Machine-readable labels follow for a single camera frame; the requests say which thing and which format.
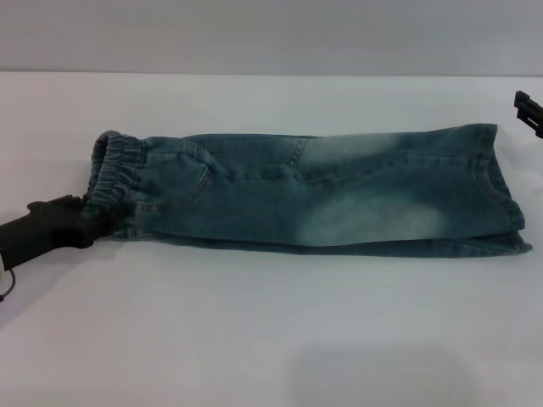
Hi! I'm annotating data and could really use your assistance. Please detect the blue denim cartoon-print shorts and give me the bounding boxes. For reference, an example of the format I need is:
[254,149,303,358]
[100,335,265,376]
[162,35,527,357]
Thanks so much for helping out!
[87,122,535,259]

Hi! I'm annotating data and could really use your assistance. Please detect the thin black left gripper cable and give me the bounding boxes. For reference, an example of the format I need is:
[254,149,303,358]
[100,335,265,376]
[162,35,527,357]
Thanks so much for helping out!
[0,269,19,303]

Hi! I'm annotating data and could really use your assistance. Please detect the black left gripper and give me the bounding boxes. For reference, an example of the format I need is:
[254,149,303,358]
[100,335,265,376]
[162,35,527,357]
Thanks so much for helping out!
[0,193,129,270]

